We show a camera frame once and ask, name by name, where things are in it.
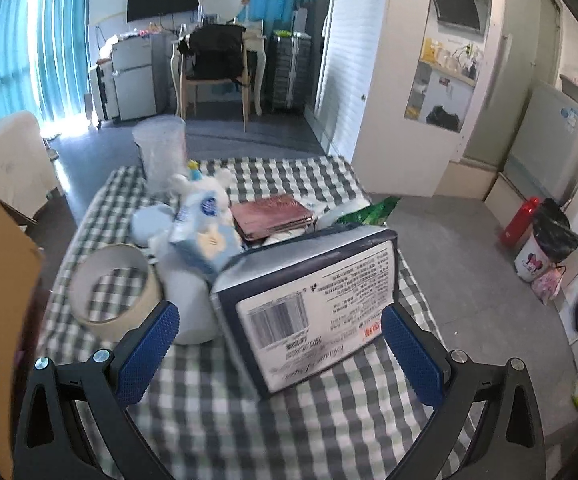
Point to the maroon book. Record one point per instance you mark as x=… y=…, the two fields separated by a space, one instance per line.
x=269 y=212

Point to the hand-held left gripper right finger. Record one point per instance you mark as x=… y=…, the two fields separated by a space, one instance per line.
x=411 y=355

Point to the green snack bag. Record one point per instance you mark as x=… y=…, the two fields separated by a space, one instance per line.
x=374 y=212

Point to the silver mini fridge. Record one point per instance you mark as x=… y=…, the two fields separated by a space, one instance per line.
x=134 y=75

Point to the white dressing desk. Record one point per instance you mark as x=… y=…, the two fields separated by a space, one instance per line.
x=256 y=42

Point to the black range hood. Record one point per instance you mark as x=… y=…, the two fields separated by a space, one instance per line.
x=459 y=7

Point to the green checkered tablecloth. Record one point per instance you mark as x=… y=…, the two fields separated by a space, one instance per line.
x=279 y=435

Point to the white cartoon trash bin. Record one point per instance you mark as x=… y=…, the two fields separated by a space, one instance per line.
x=531 y=260

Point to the dark blue white-label box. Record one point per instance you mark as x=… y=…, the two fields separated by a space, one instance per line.
x=309 y=270

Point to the black garment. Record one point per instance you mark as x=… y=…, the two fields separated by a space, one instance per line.
x=214 y=52

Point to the white washing machine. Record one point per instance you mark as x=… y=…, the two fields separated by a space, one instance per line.
x=544 y=145

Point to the pink bag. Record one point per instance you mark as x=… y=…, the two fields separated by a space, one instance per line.
x=549 y=285

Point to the clear plastic container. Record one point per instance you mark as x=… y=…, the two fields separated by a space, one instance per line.
x=159 y=150

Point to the beige tape roll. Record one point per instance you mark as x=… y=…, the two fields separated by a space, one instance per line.
x=114 y=256

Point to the wooden chair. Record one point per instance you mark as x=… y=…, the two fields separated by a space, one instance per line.
x=189 y=87

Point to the white plastic bag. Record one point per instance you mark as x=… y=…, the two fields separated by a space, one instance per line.
x=339 y=215

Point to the blue tissue packet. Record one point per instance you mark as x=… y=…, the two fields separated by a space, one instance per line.
x=204 y=240

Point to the white wardrobe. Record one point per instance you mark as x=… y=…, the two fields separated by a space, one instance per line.
x=359 y=60

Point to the white bed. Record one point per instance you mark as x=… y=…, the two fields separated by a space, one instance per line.
x=4 y=160

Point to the dark ribbed suitcase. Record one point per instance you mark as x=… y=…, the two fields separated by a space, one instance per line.
x=291 y=72

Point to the white bear toy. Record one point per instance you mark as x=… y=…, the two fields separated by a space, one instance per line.
x=219 y=182

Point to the white rolling cabinet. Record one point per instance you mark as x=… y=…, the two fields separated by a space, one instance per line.
x=100 y=95

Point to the white cylindrical object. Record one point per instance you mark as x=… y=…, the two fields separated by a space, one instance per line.
x=189 y=305

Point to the red fire extinguisher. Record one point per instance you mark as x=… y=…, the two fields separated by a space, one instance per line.
x=519 y=222

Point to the light blue round object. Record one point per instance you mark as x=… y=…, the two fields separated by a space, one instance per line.
x=151 y=225

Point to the black trash bag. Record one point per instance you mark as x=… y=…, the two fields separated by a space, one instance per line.
x=556 y=232

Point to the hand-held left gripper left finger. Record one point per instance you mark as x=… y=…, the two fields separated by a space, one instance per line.
x=151 y=355

